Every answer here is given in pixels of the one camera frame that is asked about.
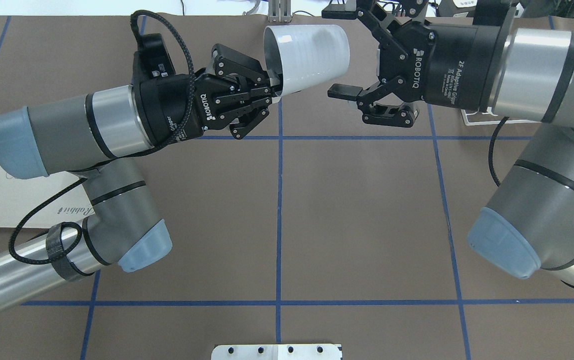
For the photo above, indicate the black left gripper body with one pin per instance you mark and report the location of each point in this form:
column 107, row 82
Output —
column 169, row 107

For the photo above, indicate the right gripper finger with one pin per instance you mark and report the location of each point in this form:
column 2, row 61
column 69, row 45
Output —
column 344, row 92
column 340, row 11

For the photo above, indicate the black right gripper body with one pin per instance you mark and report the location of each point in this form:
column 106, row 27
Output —
column 449, row 62

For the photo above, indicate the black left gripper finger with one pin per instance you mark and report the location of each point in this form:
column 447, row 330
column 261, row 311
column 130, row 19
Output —
column 276, row 83

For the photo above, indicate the grey plastic cup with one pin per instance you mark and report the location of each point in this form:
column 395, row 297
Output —
column 308, row 55

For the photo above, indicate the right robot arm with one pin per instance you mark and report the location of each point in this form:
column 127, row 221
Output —
column 527, row 74

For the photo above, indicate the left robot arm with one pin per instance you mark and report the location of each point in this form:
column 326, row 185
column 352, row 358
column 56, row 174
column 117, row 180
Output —
column 107, row 214

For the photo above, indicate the cream plastic tray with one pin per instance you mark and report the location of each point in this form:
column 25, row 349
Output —
column 18, row 197

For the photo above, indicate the white wire cup rack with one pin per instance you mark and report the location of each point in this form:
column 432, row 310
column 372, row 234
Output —
column 480, row 118

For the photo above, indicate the aluminium frame post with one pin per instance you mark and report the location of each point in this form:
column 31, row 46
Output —
column 279, row 11

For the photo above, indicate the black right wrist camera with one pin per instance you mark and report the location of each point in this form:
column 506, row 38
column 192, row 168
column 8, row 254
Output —
column 493, row 13

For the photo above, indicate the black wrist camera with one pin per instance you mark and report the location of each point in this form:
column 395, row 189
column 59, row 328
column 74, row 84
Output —
column 493, row 13
column 151, row 59

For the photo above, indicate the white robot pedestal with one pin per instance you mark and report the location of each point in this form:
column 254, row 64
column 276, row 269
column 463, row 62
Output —
column 294, row 351

